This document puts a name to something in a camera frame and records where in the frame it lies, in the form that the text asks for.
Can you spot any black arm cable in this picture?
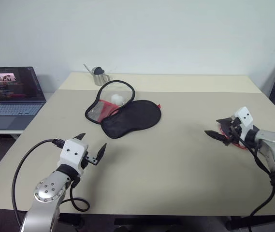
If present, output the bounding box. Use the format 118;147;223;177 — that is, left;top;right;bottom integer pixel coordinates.
11;137;91;229
235;131;275;232

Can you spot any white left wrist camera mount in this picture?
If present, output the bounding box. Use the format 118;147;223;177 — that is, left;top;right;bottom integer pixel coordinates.
59;139;89;175

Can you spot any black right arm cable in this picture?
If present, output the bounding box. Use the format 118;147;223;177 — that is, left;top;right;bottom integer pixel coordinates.
235;131;275;232

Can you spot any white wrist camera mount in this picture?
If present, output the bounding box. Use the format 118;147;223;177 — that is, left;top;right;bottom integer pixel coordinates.
233;106;255;142
59;139;89;175

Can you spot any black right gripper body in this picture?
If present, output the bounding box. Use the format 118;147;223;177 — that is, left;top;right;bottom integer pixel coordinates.
224;117;242;146

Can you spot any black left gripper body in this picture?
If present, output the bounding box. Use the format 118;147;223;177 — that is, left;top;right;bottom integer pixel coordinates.
81;149;99;170

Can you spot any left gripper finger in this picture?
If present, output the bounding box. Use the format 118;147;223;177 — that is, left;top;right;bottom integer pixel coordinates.
72;132;87;141
96;143;108;165

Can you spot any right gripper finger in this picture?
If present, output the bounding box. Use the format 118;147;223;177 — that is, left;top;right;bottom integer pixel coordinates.
204;130;228;144
216;117;233;130

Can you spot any black mesh zipper pouch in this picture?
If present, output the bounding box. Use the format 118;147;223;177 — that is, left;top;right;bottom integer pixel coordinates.
85;80;162;140

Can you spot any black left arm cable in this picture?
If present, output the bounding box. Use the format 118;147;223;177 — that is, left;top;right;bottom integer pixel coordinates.
11;137;91;229

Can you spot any steel cup with handle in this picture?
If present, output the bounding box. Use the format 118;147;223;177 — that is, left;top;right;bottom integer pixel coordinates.
83;63;111;86

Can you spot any grey open laptop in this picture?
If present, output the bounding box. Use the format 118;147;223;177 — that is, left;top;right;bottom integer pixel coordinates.
0;66;47;131

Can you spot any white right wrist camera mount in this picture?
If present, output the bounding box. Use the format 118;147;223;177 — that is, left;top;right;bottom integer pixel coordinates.
233;106;255;142

